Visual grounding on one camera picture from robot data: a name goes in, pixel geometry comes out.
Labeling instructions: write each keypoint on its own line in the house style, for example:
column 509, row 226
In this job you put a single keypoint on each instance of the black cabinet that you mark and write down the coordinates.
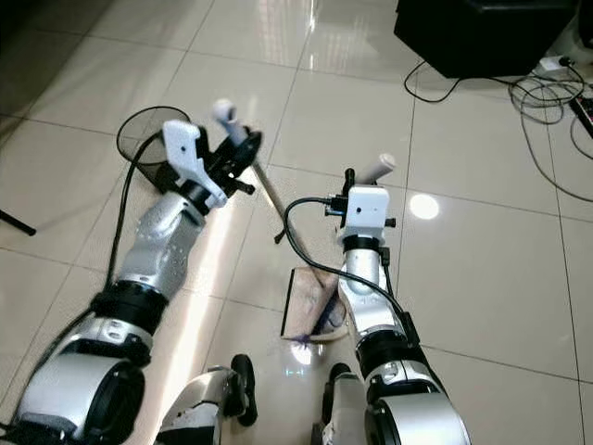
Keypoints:
column 482, row 32

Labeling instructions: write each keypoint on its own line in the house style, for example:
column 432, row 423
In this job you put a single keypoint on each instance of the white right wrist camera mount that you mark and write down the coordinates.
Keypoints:
column 369, row 209

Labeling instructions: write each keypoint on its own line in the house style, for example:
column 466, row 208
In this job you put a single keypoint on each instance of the small black floor scrap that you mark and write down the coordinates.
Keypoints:
column 279, row 238

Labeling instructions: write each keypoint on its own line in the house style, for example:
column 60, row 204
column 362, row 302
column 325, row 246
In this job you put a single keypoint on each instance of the silver robot leg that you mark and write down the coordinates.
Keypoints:
column 345, row 413
column 204, row 399

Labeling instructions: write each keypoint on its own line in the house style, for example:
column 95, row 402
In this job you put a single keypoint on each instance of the black metal rod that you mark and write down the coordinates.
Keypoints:
column 17, row 222

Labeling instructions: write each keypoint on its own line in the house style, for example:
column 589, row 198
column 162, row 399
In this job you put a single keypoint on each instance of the silver left robot leg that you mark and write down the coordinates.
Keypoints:
column 204, row 399

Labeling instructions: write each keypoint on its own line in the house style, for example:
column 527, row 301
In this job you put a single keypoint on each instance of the black mesh waste bin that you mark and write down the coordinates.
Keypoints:
column 144, row 139

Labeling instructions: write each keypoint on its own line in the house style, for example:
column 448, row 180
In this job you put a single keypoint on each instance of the white power strip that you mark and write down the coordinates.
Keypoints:
column 556, row 64

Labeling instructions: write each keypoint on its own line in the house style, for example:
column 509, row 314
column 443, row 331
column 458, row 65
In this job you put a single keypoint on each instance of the black power strip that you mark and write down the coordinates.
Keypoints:
column 584, row 113

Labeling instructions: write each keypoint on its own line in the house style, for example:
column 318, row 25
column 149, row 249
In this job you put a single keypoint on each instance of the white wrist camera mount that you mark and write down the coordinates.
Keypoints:
column 187, row 153
column 369, row 209

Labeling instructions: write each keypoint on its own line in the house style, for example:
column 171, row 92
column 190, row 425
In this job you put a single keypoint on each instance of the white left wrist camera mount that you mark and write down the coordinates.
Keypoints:
column 187, row 153

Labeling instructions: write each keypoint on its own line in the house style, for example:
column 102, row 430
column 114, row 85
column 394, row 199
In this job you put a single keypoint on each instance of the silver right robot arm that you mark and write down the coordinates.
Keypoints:
column 361, row 292

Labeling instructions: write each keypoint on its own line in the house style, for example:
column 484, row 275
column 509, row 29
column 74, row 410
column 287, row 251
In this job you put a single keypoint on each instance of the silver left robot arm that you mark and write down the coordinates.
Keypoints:
column 167, row 246

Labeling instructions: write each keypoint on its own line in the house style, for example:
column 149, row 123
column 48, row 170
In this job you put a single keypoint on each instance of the silver right robot leg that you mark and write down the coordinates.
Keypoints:
column 345, row 413

